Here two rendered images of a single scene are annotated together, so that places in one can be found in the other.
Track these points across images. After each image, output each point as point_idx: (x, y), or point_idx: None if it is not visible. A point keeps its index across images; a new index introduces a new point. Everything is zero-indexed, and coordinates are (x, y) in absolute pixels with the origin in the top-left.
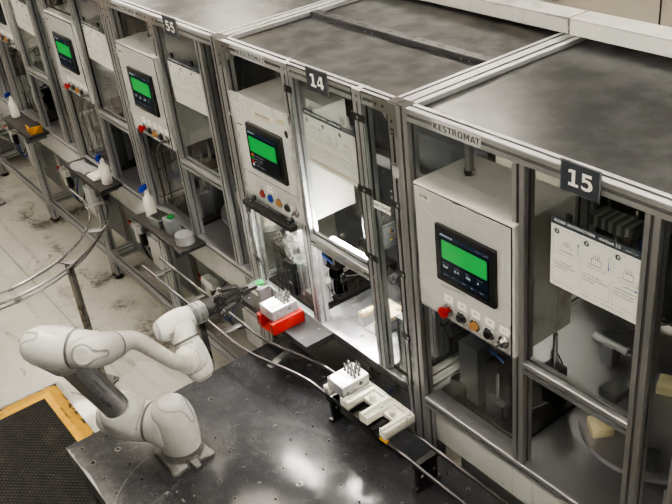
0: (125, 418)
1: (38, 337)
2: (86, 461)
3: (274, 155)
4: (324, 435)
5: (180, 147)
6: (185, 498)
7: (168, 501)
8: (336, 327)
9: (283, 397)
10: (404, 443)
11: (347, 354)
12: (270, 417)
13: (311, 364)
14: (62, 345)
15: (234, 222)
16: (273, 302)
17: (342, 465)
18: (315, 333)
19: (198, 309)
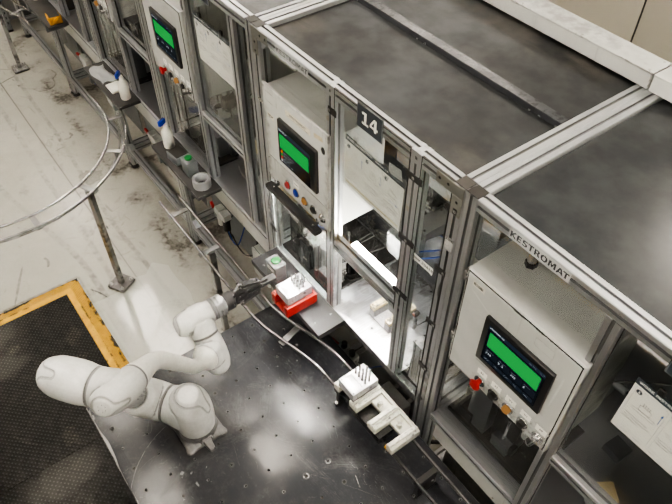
0: (144, 408)
1: (55, 377)
2: (105, 426)
3: (307, 165)
4: (329, 420)
5: (202, 100)
6: (199, 482)
7: (183, 483)
8: (347, 314)
9: (291, 370)
10: None
11: None
12: (279, 392)
13: None
14: (81, 390)
15: (253, 187)
16: (289, 286)
17: (345, 458)
18: (327, 319)
19: (218, 307)
